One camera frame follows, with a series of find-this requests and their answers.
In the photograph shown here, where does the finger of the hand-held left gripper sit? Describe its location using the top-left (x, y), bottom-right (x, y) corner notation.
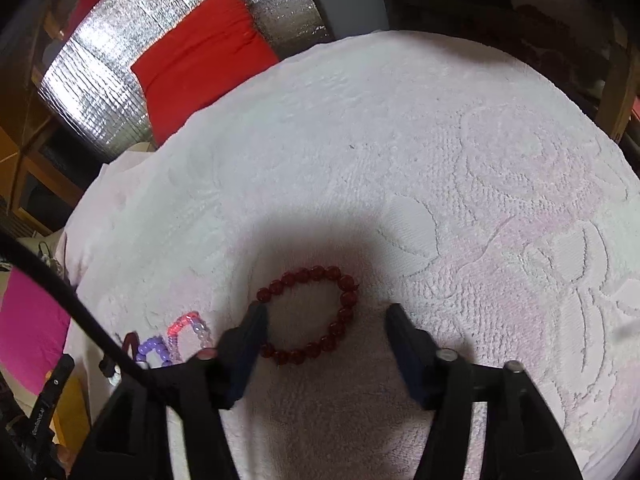
top-left (99, 331), bottom-right (142, 378)

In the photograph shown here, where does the pink cushion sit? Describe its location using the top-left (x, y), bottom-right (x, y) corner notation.
top-left (0, 267), bottom-right (71, 396)

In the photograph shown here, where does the dark red bead bracelet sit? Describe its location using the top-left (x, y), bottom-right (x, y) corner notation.
top-left (256, 266), bottom-right (360, 365)

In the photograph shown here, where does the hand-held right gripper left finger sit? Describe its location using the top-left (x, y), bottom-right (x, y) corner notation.
top-left (70, 302), bottom-right (269, 480)

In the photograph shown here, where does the black cable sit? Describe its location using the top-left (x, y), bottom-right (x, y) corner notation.
top-left (0, 232), bottom-right (176, 406)

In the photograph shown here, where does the white embossed blanket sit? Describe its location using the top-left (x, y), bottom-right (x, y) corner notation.
top-left (55, 30), bottom-right (640, 480)

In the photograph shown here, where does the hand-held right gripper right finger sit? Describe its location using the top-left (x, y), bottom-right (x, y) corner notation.
top-left (386, 303), bottom-right (583, 480)

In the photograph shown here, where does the beige strap bag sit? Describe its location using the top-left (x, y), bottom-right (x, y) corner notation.
top-left (37, 241), bottom-right (68, 278)

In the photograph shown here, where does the pink bead bracelet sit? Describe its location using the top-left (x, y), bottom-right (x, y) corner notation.
top-left (167, 311), bottom-right (215, 363)

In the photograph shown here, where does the wooden table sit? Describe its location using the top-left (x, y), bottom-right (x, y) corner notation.
top-left (0, 0), bottom-right (86, 233)

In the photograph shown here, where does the silver foil mat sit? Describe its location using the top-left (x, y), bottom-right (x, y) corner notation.
top-left (37, 0), bottom-right (333, 163)

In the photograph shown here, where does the orange box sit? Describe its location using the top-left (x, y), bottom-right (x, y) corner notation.
top-left (52, 379), bottom-right (92, 443)

